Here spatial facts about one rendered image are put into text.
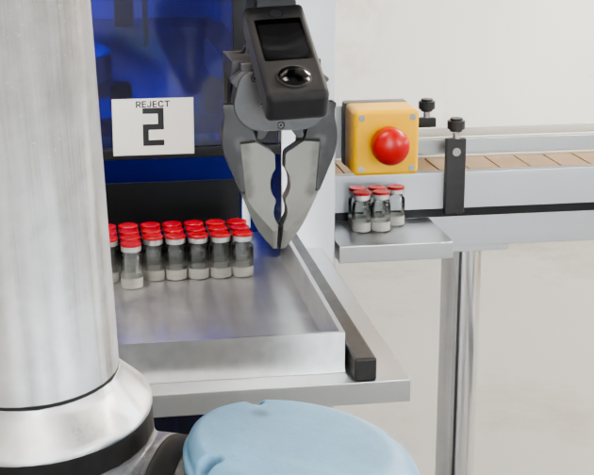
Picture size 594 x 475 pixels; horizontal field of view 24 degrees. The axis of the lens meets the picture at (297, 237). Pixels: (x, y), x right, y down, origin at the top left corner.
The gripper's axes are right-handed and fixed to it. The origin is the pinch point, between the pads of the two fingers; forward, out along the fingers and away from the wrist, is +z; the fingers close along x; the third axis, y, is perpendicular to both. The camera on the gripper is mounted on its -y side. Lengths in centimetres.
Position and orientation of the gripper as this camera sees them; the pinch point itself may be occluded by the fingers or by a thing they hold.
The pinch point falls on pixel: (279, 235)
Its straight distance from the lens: 109.4
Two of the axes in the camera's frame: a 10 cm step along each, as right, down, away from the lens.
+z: 0.0, 9.6, 2.7
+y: -1.7, -2.6, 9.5
